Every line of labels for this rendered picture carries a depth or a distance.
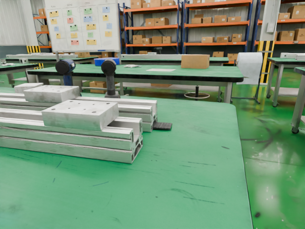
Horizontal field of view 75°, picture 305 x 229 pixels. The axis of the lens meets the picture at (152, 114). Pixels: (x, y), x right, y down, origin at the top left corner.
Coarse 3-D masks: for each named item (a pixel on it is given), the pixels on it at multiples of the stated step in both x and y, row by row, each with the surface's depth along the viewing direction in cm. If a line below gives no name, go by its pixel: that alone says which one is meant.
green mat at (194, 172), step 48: (96, 96) 114; (144, 144) 58; (192, 144) 57; (240, 144) 57; (0, 192) 40; (48, 192) 40; (96, 192) 39; (144, 192) 39; (192, 192) 39; (240, 192) 39
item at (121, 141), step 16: (0, 112) 63; (16, 112) 62; (32, 112) 61; (0, 128) 55; (16, 128) 55; (32, 128) 52; (48, 128) 51; (64, 128) 50; (112, 128) 48; (128, 128) 48; (0, 144) 58; (16, 144) 56; (32, 144) 54; (48, 144) 53; (64, 144) 52; (80, 144) 52; (96, 144) 49; (112, 144) 48; (128, 144) 47; (112, 160) 49; (128, 160) 48
